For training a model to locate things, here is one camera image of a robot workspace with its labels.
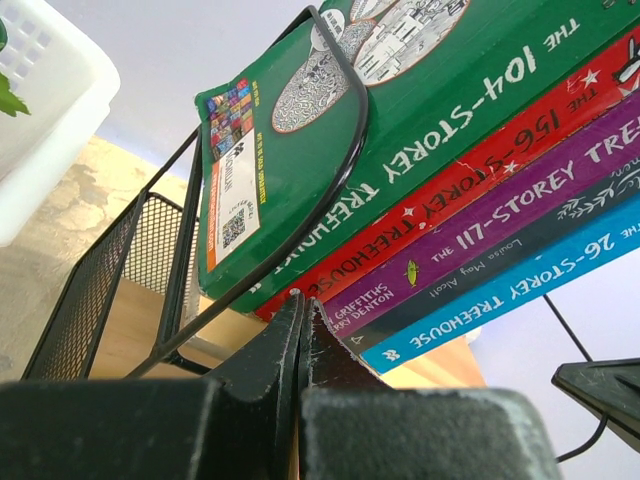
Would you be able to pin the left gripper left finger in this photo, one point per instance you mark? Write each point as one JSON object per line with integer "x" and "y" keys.
{"x": 235, "y": 422}

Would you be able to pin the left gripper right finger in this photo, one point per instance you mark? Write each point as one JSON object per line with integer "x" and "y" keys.
{"x": 354, "y": 426}

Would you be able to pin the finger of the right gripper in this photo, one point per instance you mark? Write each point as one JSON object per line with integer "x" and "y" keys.
{"x": 606, "y": 388}

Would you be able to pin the little women book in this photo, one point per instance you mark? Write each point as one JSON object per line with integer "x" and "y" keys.
{"x": 616, "y": 188}

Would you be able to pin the blue 26-storey treehouse book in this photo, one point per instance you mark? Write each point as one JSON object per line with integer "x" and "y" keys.
{"x": 601, "y": 241}

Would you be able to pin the black wire wooden shelf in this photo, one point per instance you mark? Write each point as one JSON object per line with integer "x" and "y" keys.
{"x": 154, "y": 243}

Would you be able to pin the purple book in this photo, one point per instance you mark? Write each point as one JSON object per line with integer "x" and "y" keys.
{"x": 432, "y": 271}

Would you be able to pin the red treehouse book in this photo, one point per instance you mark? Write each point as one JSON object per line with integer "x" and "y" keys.
{"x": 494, "y": 96}

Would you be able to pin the green 104-storey treehouse book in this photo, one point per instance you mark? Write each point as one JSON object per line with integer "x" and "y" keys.
{"x": 274, "y": 137}

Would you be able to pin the toy green leek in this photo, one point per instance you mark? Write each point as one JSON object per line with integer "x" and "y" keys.
{"x": 10, "y": 104}

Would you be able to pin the white plastic basket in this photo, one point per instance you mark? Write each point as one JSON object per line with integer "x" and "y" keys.
{"x": 67, "y": 82}

